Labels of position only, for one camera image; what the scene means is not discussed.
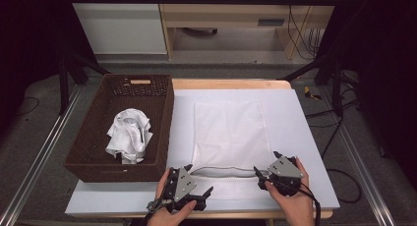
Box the yellow cable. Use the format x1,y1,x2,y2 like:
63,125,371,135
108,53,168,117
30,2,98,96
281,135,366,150
294,0,320,52

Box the thin black floor cable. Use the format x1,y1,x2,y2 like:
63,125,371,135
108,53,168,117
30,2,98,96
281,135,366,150
15,95,40,118

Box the black metal stand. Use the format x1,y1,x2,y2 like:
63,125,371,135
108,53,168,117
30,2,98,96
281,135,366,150
280,53,346,118
58,51,110,116

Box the person's left hand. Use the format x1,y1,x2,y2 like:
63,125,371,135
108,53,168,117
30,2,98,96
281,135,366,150
147,168,198,226

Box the white cabinet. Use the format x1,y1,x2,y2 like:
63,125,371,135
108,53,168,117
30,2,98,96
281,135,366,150
67,0,168,55

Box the person's right hand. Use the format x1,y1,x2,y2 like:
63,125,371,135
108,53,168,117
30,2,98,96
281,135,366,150
264,156,317,226

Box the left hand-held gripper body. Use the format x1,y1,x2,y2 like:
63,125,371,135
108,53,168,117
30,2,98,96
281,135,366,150
162,166,209,211

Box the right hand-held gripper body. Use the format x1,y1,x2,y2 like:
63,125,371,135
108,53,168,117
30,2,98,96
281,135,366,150
258,155,306,198

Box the wooden table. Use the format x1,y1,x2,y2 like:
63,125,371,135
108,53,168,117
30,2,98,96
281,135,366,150
70,78,333,220

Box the hanging black cables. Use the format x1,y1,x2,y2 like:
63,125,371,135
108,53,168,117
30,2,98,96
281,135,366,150
286,4,322,61

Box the aluminium rail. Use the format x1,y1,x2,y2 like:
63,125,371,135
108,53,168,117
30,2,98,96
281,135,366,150
0,84,84,226
318,85,398,226

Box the yellow and black tool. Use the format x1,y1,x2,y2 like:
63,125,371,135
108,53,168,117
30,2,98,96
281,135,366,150
303,85,323,101

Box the light wooden desk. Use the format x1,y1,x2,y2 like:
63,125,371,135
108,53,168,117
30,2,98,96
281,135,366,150
156,0,340,61

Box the brown woven basket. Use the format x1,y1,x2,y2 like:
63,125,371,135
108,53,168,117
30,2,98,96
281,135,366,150
63,73,175,184

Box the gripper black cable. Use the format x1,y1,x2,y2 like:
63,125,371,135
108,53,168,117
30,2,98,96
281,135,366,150
278,179,323,226
140,198,173,226

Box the white garment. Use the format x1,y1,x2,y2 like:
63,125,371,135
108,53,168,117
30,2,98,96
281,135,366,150
105,107,154,165

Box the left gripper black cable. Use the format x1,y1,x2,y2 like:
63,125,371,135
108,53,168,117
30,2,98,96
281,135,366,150
140,198,173,226

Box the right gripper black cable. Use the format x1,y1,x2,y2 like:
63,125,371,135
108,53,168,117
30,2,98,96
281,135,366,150
278,179,323,226

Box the white mesh laundry bag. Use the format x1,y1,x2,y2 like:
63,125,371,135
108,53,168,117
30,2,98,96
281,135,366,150
191,101,280,200

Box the white board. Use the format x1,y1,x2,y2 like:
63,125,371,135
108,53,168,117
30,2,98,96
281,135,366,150
64,88,341,218

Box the black horizontal bar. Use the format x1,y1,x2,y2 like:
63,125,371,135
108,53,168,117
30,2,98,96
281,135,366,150
67,0,340,7

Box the black curtain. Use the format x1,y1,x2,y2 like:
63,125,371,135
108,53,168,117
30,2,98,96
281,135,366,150
316,0,417,183
0,0,99,136

